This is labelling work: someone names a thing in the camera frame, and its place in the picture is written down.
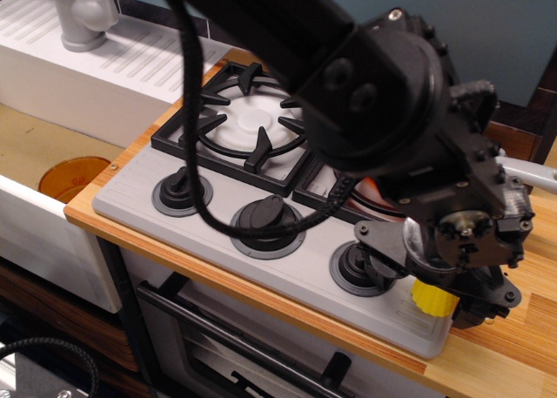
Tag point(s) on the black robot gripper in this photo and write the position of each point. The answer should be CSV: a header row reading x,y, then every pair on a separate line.
x,y
463,255

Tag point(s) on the orange pot with grey handle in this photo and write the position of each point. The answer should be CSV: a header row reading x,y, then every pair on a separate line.
x,y
522,169

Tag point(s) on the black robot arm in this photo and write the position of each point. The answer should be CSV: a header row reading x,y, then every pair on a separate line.
x,y
381,101

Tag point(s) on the yellow toy corn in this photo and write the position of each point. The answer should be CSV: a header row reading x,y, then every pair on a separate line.
x,y
432,300

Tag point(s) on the black right stove knob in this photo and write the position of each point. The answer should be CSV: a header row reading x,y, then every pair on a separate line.
x,y
348,268

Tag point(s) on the black stove knob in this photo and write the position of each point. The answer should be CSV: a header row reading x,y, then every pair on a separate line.
x,y
172,195
263,214
348,268

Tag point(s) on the black right burner grate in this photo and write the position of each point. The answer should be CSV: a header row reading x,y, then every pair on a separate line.
x,y
313,190

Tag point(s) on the black burner grate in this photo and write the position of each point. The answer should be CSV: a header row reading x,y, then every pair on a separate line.
x,y
313,190
260,169

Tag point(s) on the black middle stove knob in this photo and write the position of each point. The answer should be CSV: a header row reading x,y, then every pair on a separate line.
x,y
263,214

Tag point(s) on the black left burner grate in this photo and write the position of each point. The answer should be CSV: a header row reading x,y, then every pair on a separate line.
x,y
260,169

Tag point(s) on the toy oven door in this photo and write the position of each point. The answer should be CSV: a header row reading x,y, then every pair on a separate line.
x,y
243,352

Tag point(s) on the white left burner disc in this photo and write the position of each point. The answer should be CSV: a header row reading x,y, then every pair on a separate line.
x,y
245,117

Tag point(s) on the black left stove knob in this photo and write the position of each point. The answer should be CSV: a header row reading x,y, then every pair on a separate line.
x,y
172,195

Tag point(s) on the grey toy stove top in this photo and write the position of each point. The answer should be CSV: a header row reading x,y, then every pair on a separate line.
x,y
302,276

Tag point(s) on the orange plastic plate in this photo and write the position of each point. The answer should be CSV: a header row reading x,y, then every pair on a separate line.
x,y
65,180

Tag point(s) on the white toy sink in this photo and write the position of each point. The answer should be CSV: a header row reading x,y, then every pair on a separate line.
x,y
56,105

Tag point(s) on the grey toy faucet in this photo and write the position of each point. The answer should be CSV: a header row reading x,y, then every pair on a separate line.
x,y
84,22

